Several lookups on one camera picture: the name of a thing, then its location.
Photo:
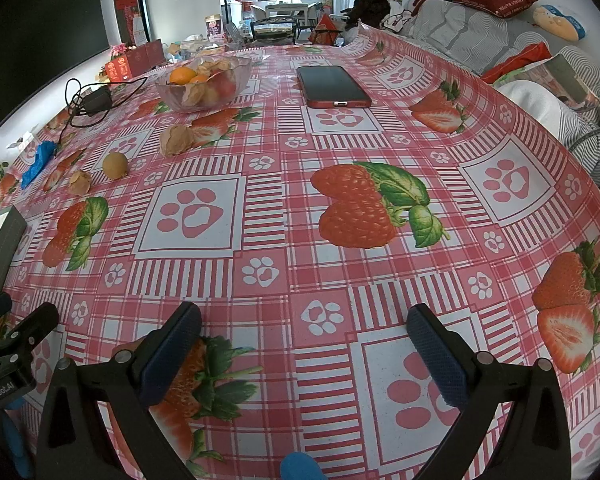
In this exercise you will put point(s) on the dark red box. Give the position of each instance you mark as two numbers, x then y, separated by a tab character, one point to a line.
147	55

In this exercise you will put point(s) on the black television screen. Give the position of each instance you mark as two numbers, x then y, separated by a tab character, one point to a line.
35	50

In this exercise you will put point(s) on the brown kiwi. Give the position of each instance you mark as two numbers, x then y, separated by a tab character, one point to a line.
115	166

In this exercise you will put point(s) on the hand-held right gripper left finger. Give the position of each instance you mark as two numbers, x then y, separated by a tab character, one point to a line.
170	355

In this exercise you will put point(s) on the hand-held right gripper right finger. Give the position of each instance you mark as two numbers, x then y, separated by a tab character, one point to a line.
437	360

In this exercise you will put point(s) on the red pillow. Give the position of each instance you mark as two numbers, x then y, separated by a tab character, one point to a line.
495	0

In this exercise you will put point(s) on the grey sofa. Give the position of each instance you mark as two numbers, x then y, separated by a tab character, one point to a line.
450	30

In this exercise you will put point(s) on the physalis in husk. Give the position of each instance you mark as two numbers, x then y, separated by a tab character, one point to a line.
215	64
192	96

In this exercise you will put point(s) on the pink flowers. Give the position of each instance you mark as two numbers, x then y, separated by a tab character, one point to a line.
119	50

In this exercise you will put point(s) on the yellow and blue plush toy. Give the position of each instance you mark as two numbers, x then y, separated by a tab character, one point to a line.
560	22

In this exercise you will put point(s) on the red brick pattern poster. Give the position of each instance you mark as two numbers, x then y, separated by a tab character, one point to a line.
125	5

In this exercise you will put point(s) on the red apple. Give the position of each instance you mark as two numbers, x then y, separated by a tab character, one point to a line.
222	87

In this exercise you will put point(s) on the red cloth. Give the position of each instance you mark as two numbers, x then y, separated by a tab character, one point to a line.
520	62

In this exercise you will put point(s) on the white pillow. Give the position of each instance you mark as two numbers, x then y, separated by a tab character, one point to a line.
535	105

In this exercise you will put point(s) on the dark cloth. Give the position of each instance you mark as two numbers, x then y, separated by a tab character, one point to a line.
370	10

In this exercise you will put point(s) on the grey and white box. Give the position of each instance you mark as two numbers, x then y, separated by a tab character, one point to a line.
7	245

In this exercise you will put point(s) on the white dining table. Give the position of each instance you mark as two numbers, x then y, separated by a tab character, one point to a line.
285	7

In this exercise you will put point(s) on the clear glass bowl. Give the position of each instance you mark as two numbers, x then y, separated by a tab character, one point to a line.
200	106

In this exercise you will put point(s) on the orange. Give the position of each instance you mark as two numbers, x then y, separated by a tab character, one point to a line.
180	76
199	79

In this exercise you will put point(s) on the printed cushion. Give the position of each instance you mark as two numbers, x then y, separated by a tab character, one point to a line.
560	77

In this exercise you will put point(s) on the red triangular decoration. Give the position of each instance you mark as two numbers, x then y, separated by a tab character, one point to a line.
327	27

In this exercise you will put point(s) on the blue cloth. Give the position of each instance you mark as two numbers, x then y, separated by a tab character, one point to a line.
37	162

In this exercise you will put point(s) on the walnut on table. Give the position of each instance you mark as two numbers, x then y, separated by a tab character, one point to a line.
176	139

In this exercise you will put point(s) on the red smartphone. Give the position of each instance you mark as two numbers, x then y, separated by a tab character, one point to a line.
332	85

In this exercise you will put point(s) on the red checked strawberry tablecloth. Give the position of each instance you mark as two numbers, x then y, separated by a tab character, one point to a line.
280	285

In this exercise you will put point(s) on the small red box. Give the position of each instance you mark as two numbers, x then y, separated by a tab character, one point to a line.
119	69

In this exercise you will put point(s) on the pink and white canister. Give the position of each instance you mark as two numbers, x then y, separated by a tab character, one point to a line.
213	24

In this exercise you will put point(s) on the white printed cloth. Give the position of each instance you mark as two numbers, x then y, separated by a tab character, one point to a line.
397	17

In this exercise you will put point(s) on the small walnut left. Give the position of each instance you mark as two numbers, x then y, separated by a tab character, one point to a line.
80	181

